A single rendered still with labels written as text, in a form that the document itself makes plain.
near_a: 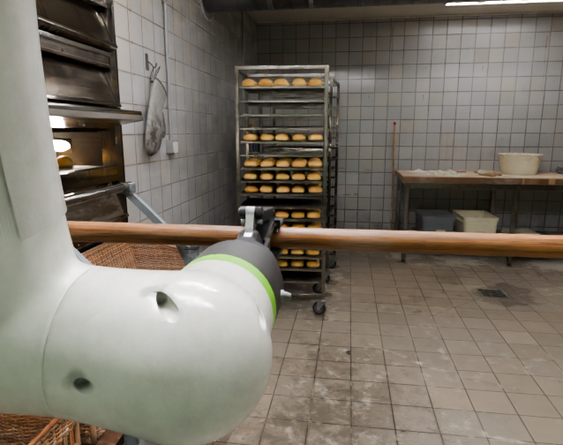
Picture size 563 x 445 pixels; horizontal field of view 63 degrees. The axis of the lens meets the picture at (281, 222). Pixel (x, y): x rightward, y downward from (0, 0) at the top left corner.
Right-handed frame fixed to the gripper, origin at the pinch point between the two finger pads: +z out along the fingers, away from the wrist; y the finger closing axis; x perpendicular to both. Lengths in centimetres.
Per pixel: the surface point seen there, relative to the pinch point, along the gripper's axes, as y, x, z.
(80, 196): 3, -62, 56
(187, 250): 25, -41, 83
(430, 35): -121, 104, 495
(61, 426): 49, -50, 22
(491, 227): 81, 164, 426
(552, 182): 32, 212, 409
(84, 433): 58, -52, 32
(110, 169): 3, -98, 141
